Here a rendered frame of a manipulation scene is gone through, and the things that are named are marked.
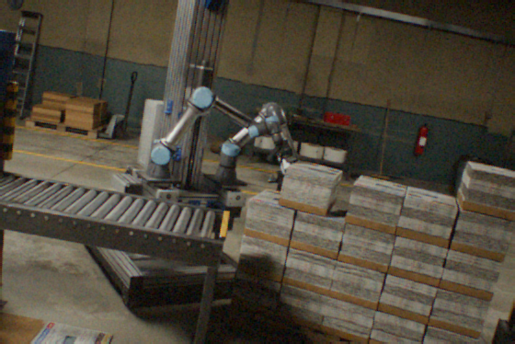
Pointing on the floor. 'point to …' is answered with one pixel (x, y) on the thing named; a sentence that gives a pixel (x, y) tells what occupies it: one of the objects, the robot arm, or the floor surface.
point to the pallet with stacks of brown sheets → (70, 114)
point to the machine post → (5, 84)
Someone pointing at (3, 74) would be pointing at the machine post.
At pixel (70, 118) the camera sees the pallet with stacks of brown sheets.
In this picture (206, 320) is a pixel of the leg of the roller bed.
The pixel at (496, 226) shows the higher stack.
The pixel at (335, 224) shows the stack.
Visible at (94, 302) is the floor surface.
